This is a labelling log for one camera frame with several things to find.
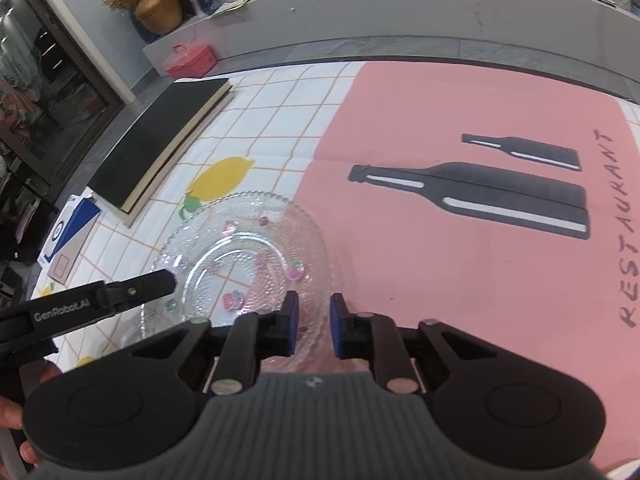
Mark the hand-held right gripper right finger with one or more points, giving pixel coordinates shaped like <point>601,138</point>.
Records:
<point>336,327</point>

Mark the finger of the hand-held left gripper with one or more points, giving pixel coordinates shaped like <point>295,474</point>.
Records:
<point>142,285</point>

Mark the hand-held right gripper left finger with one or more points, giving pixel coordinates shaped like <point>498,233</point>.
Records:
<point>292,322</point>

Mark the clear glass plate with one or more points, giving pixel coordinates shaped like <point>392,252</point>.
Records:
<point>240,250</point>

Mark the person's left hand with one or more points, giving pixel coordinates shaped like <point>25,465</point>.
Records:
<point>45,374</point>

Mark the white and blue box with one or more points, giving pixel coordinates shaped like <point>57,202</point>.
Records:
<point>72,232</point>

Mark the black hardcover notebook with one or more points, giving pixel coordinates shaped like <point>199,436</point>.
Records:
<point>165,180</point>
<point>155,135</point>

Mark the pink bottle print placemat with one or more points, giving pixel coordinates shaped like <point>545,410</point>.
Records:
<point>450,285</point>

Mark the dark sliding glass door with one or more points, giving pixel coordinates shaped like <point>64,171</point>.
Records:
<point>55,85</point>

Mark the pink storage box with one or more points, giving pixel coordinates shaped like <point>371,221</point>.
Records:
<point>192,62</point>

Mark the golden round vase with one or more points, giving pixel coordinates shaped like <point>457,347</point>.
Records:
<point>159,10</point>

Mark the blue patterned vase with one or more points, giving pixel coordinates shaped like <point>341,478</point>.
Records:
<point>206,1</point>

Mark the loose papers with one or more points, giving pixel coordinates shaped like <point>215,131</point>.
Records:
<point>235,5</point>

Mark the marble television cabinet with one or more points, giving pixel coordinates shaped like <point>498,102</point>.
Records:
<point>400,15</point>

